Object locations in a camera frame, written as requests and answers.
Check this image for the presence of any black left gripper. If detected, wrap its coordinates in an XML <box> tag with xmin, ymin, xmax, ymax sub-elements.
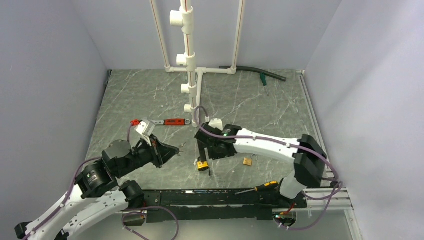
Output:
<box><xmin>116</xmin><ymin>132</ymin><xmax>180</xmax><ymax>177</ymax></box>

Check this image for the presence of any yellow black padlock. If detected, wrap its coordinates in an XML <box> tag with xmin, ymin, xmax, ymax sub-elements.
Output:
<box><xmin>196</xmin><ymin>160</ymin><xmax>210</xmax><ymax>172</ymax></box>

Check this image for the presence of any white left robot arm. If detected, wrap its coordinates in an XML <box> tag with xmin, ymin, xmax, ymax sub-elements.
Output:
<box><xmin>15</xmin><ymin>134</ymin><xmax>180</xmax><ymax>240</ymax></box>

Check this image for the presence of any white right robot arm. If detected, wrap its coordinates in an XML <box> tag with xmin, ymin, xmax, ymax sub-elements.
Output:
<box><xmin>195</xmin><ymin>123</ymin><xmax>327</xmax><ymax>208</ymax></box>

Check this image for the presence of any brass padlock open shackle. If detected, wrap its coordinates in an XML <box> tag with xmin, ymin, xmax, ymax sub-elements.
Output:
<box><xmin>242</xmin><ymin>154</ymin><xmax>259</xmax><ymax>167</ymax></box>

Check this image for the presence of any yellow black screwdriver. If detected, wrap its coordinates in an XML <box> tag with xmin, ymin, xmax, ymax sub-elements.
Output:
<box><xmin>235</xmin><ymin>180</ymin><xmax>279</xmax><ymax>195</ymax></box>

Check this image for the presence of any red handled adjustable wrench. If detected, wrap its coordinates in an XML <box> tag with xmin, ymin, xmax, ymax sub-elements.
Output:
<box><xmin>151</xmin><ymin>118</ymin><xmax>192</xmax><ymax>126</ymax></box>

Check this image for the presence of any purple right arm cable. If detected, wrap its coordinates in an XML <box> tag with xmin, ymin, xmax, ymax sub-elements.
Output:
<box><xmin>192</xmin><ymin>105</ymin><xmax>344</xmax><ymax>202</ymax></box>

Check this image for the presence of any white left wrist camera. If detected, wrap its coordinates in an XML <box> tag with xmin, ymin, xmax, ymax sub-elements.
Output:
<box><xmin>130</xmin><ymin>119</ymin><xmax>156</xmax><ymax>141</ymax></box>

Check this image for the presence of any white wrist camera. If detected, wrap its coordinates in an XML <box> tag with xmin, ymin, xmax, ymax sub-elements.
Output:
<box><xmin>130</xmin><ymin>119</ymin><xmax>156</xmax><ymax>141</ymax></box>
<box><xmin>208</xmin><ymin>118</ymin><xmax>224</xmax><ymax>131</ymax></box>

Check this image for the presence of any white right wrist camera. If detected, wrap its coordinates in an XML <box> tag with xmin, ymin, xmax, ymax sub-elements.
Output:
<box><xmin>208</xmin><ymin>118</ymin><xmax>224</xmax><ymax>131</ymax></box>

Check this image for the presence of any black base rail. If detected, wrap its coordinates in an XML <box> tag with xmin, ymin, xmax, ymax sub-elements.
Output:
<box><xmin>124</xmin><ymin>188</ymin><xmax>308</xmax><ymax>223</ymax></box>

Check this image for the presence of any black rubber hose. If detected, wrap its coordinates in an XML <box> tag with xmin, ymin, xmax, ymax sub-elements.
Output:
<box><xmin>218</xmin><ymin>65</ymin><xmax>288</xmax><ymax>82</ymax></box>

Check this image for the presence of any green handled screwdriver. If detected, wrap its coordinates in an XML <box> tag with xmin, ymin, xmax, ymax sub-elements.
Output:
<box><xmin>259</xmin><ymin>72</ymin><xmax>270</xmax><ymax>97</ymax></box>

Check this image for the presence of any white PVC pipe frame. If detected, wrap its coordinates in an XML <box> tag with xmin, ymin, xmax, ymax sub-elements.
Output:
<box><xmin>149</xmin><ymin>0</ymin><xmax>246</xmax><ymax>127</ymax></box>

